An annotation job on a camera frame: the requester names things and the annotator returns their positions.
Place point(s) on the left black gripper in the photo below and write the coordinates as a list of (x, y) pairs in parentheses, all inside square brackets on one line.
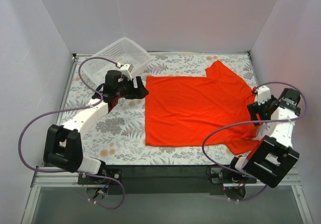
[(135, 88)]

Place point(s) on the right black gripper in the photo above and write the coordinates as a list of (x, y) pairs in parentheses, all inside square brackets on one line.
[(256, 111)]

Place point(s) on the orange t-shirt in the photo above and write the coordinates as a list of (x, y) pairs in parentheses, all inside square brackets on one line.
[(180, 111)]

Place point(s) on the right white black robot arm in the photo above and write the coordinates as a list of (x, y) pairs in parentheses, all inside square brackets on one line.
[(274, 156)]

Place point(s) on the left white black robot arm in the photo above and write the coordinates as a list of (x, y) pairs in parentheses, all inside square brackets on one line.
[(63, 146)]

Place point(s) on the white plastic basket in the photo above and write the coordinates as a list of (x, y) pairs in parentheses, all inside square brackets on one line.
[(122, 51)]

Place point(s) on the floral patterned table mat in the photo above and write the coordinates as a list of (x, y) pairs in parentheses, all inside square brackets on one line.
[(119, 137)]

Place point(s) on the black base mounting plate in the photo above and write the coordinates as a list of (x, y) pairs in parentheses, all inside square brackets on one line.
[(172, 179)]

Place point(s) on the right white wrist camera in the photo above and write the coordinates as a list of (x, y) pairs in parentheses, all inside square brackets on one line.
[(262, 95)]

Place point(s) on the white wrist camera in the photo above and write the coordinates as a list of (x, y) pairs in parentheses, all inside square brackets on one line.
[(125, 69), (262, 95)]

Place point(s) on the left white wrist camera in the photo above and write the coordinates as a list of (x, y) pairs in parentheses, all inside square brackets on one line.
[(125, 69)]

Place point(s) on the aluminium frame rail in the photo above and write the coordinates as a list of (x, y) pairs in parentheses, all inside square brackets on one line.
[(162, 194)]

